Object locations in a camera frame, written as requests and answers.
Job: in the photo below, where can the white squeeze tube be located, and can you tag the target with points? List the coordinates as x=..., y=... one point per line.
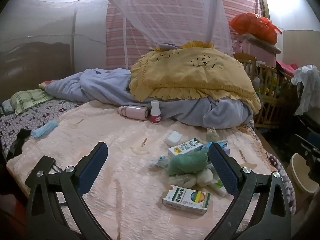
x=220, y=190

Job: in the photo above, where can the grey cushion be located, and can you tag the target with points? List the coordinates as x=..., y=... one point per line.
x=265, y=43

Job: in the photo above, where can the yellow ruffled pillow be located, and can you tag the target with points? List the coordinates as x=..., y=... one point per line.
x=187, y=75

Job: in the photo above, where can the pale plastic wrap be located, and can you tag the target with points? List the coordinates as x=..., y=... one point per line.
x=181, y=178

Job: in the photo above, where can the grey tissue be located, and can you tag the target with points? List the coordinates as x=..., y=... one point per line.
x=212, y=133

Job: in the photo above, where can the pink striped curtain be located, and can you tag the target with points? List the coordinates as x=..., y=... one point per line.
x=240, y=17

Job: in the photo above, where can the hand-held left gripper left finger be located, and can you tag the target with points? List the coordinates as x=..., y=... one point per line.
x=93, y=165

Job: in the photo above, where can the small white box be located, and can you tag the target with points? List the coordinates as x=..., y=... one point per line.
x=174, y=138

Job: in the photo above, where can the green plastic bag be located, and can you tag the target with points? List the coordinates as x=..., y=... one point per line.
x=187, y=162

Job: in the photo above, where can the white plastic bag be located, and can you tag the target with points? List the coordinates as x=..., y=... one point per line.
x=307, y=85

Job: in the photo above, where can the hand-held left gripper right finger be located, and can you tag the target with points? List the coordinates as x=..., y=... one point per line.
x=222, y=167

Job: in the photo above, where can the pile of colourful clothes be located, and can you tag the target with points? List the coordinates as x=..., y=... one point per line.
x=267, y=87

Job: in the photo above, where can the patterned fringed blanket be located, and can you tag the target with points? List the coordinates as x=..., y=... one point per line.
x=37, y=117

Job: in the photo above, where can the cream plastic bucket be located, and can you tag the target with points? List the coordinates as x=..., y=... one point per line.
x=300, y=175

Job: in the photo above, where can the wooden baby crib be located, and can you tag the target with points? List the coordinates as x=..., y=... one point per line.
x=265, y=120

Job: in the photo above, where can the light blue quilt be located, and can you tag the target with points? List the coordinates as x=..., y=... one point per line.
x=100, y=85

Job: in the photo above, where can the blue face mask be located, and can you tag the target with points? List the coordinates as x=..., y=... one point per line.
x=45, y=129

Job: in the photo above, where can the pink plastic bottle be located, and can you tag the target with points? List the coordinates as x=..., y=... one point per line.
x=135, y=112

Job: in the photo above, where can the white red label medicine bottle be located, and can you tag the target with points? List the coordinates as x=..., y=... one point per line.
x=155, y=115

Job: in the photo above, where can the dark wooden headboard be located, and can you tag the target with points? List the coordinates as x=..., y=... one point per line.
x=37, y=62

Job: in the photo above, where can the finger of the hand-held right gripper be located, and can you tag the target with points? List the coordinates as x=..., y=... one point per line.
x=313, y=163

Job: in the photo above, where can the green plaid cloth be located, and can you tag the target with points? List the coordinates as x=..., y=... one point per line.
x=30, y=97

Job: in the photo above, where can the blue white paper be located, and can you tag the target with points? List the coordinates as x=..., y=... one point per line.
x=161, y=161

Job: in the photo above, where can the white milk carton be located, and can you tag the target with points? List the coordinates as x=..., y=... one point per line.
x=185, y=147

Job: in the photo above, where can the pink quilted bedspread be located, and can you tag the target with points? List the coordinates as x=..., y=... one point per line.
x=112, y=142

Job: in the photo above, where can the magenta cloth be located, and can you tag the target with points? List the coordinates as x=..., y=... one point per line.
x=287, y=67

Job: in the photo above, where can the pink storage box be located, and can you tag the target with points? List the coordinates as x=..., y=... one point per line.
x=260, y=55

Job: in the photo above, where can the white mosquito net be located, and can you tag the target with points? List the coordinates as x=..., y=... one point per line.
x=50, y=30

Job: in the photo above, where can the red plastic bag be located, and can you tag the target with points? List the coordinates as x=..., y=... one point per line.
x=252, y=27

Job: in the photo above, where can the white green medicine box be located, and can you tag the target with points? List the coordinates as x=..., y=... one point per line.
x=185, y=200

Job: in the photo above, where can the blue wrapper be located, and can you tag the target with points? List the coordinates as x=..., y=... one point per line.
x=223, y=146

